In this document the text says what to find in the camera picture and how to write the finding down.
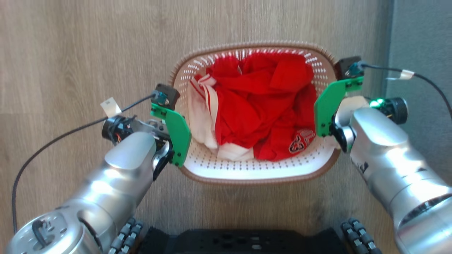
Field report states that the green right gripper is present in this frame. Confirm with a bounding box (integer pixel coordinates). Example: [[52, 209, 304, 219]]
[[313, 75, 364, 138]]

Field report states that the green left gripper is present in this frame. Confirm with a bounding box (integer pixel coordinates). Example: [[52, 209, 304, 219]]
[[150, 102, 192, 168]]

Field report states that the white laundry basket brown rim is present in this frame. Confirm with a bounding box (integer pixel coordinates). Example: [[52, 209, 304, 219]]
[[169, 41, 341, 185]]

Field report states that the white garment with red stripes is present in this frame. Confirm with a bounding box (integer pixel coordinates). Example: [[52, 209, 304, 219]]
[[187, 74, 255, 162]]

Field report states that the red clothing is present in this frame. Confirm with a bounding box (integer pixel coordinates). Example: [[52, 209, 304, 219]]
[[206, 52, 319, 162]]

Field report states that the black grey roller wheel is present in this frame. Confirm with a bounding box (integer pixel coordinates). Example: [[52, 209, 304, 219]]
[[107, 217, 144, 254], [340, 218, 384, 254]]

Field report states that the grey fabric sofa side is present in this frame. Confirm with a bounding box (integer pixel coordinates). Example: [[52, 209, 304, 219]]
[[384, 0, 452, 186]]

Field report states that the white paper cable tag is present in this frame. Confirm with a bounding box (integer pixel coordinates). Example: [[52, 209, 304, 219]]
[[100, 97, 123, 118]]

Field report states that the white tape cable tag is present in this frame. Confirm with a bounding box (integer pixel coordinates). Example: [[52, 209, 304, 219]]
[[386, 69, 415, 81]]

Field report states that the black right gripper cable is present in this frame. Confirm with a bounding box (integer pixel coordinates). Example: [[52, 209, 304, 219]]
[[359, 62, 452, 119]]

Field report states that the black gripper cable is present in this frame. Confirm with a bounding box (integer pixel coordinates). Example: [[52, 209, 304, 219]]
[[12, 92, 158, 234], [359, 62, 452, 119]]

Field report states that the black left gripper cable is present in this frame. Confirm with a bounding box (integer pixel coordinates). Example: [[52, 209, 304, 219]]
[[12, 92, 158, 234]]

